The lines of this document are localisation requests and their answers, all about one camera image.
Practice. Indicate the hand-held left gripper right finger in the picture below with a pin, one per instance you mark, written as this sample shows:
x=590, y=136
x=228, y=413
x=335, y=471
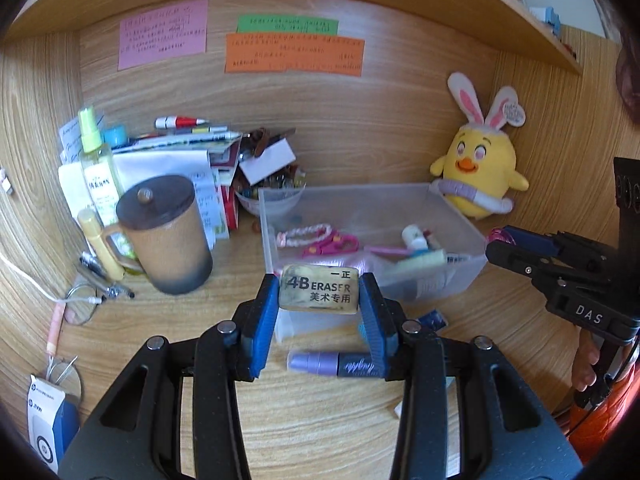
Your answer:
x=372, y=315

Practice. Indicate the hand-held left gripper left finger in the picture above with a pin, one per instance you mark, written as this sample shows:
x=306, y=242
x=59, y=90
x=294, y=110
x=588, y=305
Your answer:
x=265, y=310

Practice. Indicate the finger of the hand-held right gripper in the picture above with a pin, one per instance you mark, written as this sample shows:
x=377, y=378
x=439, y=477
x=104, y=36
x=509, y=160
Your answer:
x=535, y=244
x=510, y=256

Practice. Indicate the pink round compact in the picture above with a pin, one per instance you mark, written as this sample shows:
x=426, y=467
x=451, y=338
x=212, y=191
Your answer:
x=496, y=234

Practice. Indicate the yellowed rectangular eraser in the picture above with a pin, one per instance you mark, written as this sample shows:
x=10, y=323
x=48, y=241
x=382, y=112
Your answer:
x=320, y=287

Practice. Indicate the pink pen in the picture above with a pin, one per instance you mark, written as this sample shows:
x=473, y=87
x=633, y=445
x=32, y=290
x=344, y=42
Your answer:
x=387, y=249

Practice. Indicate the pale yellow block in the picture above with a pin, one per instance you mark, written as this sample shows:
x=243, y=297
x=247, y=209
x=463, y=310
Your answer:
x=420, y=260

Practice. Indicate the pink scissors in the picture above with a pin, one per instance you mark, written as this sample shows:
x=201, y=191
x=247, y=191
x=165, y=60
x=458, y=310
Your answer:
x=330, y=246

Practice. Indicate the white pill bottle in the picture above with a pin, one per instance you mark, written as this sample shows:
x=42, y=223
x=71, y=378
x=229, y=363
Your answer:
x=415, y=236

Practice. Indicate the clear plastic storage box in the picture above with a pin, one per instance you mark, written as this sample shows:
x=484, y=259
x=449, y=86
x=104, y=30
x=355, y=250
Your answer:
x=350, y=210

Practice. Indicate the person's right hand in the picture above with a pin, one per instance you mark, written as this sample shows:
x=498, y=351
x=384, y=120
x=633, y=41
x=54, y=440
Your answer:
x=585, y=362

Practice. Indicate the blue staples box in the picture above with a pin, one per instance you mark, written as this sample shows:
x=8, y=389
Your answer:
x=432, y=319

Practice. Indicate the purple marker with black cap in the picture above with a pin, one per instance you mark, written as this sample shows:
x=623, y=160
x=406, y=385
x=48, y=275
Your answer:
x=325, y=362

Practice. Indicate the yellow chick plush toy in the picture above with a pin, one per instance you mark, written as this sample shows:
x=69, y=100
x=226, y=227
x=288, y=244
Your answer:
x=475, y=160

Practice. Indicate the clear bowl of small items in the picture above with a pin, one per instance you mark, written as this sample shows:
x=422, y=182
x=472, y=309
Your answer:
x=250, y=202

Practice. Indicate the orange clothing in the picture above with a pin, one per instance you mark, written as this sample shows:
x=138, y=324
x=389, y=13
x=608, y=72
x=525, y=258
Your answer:
x=600, y=425

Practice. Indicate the brown mug with lid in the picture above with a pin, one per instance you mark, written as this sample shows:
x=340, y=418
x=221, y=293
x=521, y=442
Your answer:
x=165, y=240

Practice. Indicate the white card box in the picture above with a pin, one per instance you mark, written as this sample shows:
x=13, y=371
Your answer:
x=267, y=161

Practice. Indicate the pale yellow tube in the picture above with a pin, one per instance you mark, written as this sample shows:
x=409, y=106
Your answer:
x=100, y=245

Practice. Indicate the pile of papers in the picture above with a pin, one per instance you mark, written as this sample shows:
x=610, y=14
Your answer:
x=160, y=160

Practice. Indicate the red and white pen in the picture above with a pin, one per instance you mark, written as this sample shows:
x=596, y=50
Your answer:
x=180, y=122

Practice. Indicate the person's dark hair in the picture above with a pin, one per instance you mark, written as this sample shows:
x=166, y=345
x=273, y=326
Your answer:
x=630, y=60

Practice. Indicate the yellow-green spray bottle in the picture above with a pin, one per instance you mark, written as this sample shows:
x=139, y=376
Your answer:
x=100, y=175

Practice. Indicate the blue white box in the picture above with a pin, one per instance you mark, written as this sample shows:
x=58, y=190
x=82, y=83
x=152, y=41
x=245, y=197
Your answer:
x=547, y=17

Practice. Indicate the blue tape roll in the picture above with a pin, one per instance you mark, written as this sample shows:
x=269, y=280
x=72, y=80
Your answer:
x=115, y=136

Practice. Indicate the white blue carton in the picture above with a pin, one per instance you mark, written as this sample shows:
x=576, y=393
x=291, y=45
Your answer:
x=45, y=425

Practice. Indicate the orange paper note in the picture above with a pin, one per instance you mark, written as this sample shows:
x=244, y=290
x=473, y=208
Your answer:
x=295, y=55

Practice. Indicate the green paper note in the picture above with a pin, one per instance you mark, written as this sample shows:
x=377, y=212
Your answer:
x=287, y=25

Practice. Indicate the pink paper note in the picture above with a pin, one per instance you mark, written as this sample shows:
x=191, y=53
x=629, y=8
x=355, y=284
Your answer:
x=162, y=35

